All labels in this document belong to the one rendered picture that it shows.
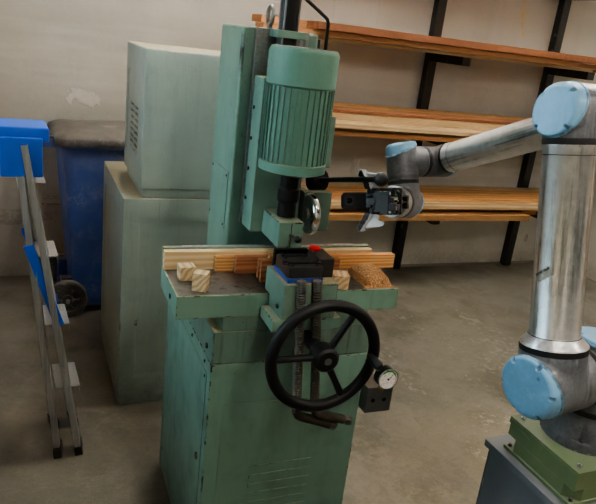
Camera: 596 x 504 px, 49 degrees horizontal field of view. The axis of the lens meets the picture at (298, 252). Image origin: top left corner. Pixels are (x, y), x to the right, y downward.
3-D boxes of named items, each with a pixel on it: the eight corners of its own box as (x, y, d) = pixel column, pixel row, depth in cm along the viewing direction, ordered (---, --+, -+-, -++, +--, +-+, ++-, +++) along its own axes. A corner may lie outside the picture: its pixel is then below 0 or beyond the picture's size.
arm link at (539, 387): (599, 419, 148) (631, 80, 135) (549, 435, 139) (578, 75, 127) (543, 396, 160) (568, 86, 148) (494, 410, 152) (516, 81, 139)
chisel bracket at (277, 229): (276, 253, 170) (279, 222, 168) (260, 236, 183) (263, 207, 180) (302, 253, 173) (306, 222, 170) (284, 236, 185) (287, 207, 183)
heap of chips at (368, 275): (365, 288, 171) (367, 275, 170) (343, 269, 183) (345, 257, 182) (395, 287, 175) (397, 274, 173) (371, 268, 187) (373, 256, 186)
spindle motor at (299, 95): (269, 178, 158) (283, 45, 149) (249, 162, 174) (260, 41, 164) (335, 180, 165) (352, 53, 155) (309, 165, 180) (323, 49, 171)
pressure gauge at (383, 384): (375, 396, 176) (380, 370, 173) (369, 389, 179) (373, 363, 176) (395, 394, 178) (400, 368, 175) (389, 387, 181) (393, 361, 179)
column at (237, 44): (220, 279, 193) (241, 24, 170) (203, 253, 212) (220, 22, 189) (290, 277, 201) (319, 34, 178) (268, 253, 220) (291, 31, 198)
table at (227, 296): (182, 338, 145) (183, 313, 143) (159, 286, 172) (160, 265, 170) (414, 323, 168) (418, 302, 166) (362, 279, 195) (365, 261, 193)
